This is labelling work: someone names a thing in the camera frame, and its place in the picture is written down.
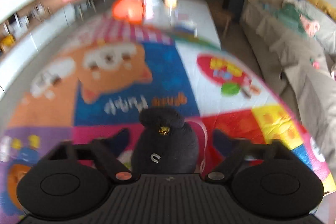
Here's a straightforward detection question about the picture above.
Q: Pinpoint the black cat plush toy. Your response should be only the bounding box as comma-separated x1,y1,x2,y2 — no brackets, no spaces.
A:
131,106,199,174

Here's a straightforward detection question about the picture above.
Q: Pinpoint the white wall shelf unit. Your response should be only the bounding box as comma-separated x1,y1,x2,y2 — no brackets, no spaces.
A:
1,0,88,96

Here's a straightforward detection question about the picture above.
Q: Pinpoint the orange bowl toy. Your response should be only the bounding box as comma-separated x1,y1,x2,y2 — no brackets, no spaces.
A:
112,0,145,24

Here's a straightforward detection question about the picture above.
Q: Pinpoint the colourful cartoon play mat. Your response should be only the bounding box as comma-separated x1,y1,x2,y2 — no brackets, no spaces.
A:
1,14,335,223

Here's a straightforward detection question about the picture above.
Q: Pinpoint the grey sofa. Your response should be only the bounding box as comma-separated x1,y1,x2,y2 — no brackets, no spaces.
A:
240,0,335,174

